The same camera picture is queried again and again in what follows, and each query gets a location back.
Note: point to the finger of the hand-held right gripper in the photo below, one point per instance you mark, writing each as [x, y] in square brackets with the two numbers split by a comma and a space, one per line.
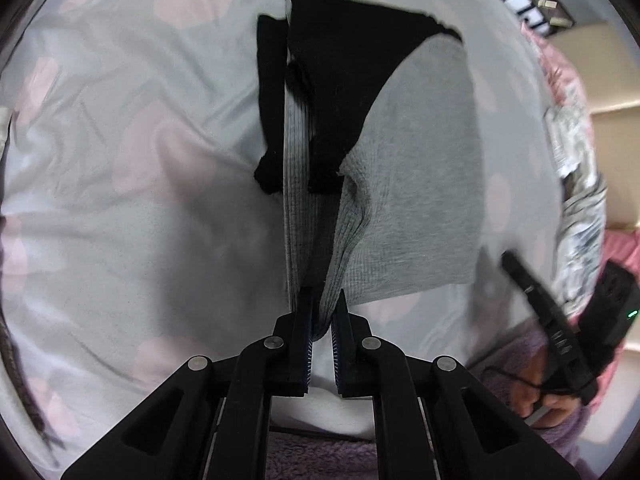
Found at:
[525, 282]

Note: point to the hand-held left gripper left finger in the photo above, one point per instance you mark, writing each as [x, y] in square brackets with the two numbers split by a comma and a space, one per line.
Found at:
[306, 350]

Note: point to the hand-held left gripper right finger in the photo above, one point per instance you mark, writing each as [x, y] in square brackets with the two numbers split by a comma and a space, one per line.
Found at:
[341, 350]

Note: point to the grey shirt with black sleeves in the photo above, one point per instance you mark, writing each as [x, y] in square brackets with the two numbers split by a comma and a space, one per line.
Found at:
[415, 185]

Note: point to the person's right hand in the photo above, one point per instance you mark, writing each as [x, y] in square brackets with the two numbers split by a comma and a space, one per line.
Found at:
[560, 407]

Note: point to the light blue shirt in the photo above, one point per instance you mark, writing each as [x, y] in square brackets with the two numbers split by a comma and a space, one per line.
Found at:
[580, 240]

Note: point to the purple fleece garment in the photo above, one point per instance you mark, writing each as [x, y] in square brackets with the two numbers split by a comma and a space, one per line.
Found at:
[320, 460]

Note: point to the white crinkled garment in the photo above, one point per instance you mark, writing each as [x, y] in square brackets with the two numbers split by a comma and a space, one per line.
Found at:
[570, 140]

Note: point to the white nightstand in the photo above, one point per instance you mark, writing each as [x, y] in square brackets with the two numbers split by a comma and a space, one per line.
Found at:
[520, 2]

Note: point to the bed with dotted grey sheet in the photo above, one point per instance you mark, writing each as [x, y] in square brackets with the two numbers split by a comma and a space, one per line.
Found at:
[125, 110]

